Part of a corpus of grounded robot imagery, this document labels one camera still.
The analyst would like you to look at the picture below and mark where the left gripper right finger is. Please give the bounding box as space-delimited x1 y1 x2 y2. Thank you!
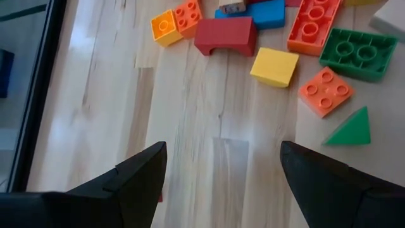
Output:
280 141 405 228

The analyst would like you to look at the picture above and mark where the red hollow long brick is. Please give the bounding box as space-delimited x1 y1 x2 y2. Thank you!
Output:
287 0 343 58

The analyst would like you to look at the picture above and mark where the small orange four-stud brick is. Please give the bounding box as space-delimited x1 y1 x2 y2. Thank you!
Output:
298 66 356 119

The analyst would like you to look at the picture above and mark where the yellow cube block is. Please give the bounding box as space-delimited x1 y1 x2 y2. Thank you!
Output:
249 47 300 89

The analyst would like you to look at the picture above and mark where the small orange studded brick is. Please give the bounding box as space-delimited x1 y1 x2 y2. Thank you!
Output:
173 0 204 40

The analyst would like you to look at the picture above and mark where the printed wooden plank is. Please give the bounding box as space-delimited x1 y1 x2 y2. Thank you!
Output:
218 0 247 15

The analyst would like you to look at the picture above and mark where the small yellow-orange studded brick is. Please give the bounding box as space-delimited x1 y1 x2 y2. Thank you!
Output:
150 8 185 48

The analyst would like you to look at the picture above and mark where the red arch block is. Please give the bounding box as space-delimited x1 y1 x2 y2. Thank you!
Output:
194 16 258 58

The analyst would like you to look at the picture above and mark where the green triangle block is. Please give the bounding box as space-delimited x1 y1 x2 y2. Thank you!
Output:
321 106 372 147

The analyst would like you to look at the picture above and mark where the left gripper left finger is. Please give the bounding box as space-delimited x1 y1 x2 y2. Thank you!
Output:
42 141 168 228

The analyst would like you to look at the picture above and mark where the blue plank block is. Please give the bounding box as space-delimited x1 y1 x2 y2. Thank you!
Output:
214 0 287 31

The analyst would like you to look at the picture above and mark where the yellow rectangular block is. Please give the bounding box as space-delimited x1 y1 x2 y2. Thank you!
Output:
344 0 385 7

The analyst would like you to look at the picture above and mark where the pale wooden plank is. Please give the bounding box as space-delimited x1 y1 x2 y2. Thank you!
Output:
368 0 405 42

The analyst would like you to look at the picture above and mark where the black metal table frame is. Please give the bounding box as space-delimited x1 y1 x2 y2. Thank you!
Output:
8 0 68 193

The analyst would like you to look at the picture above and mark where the dark power strip bar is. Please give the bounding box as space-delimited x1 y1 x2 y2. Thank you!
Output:
0 49 15 99

